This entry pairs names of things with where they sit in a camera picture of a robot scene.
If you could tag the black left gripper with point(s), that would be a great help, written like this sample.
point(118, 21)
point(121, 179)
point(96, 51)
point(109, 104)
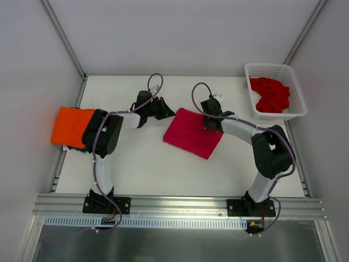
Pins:
point(158, 107)

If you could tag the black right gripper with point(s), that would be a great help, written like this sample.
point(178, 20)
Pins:
point(211, 123)

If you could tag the magenta t shirt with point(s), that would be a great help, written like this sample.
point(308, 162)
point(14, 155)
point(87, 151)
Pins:
point(187, 132)

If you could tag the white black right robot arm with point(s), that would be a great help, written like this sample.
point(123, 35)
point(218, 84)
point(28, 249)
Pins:
point(271, 149)

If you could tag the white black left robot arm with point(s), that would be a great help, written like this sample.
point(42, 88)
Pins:
point(101, 137)

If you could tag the red t shirt in basket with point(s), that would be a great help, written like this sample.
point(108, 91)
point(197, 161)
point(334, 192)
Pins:
point(274, 95)

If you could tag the white plastic basket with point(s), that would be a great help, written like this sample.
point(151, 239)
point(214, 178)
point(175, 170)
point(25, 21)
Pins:
point(286, 76)

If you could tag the folded blue t shirt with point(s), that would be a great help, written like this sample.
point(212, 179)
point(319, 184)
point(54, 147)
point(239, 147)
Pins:
point(83, 150)

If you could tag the folded orange t shirt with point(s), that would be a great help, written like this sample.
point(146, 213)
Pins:
point(71, 127)

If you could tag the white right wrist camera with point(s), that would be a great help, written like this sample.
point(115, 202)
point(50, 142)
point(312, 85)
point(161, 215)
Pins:
point(218, 97)

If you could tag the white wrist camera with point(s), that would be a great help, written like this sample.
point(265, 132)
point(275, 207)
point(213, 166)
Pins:
point(155, 89)
point(218, 97)

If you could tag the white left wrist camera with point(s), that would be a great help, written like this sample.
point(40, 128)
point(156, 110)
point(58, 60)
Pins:
point(155, 89)

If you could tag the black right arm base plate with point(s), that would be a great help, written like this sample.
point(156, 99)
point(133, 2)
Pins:
point(248, 208)

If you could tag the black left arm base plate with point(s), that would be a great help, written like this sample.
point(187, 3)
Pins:
point(100, 205)

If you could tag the white slotted cable duct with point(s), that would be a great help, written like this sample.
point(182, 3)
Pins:
point(142, 222)

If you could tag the aluminium mounting rail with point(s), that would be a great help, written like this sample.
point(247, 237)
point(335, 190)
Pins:
point(180, 207)

